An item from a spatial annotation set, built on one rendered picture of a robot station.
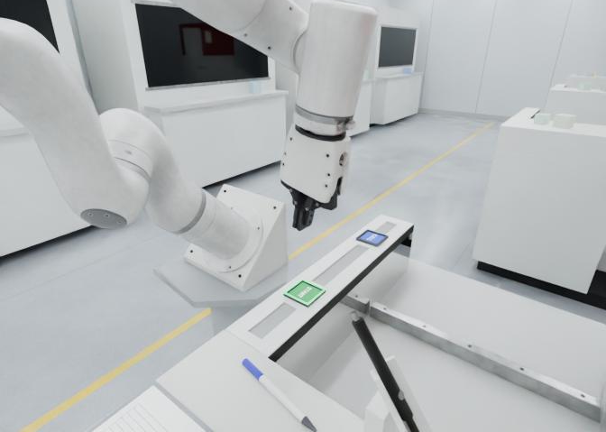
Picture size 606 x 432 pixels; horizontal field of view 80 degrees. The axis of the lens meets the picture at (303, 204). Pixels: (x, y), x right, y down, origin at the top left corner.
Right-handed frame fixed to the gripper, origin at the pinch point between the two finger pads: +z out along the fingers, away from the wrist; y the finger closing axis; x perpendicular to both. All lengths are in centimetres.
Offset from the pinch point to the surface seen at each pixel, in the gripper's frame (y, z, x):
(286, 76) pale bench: 286, 71, -346
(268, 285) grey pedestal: 13.6, 33.1, -11.8
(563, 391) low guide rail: -46, 17, -17
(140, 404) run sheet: -1.3, 14.7, 30.6
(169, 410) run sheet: -4.9, 13.9, 28.9
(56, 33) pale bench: 279, 24, -75
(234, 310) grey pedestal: 19.3, 43.0, -6.6
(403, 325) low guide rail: -19.0, 24.2, -17.0
